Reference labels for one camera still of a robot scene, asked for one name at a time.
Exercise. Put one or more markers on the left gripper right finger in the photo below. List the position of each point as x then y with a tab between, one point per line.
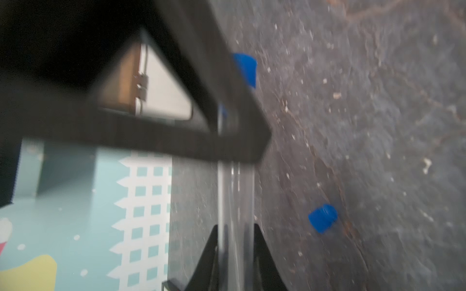
266	276

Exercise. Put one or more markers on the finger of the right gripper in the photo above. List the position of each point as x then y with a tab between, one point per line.
33	108
193	26

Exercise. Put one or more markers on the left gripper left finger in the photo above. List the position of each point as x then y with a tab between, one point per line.
205	277

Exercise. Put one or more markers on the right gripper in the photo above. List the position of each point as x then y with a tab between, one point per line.
68	44

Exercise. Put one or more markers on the blue stopper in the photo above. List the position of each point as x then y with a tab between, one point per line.
323	218
248	67

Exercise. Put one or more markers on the clear test tube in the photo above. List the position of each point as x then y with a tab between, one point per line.
235	226

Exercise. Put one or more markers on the brown lid storage box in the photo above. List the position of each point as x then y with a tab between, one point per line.
139	82

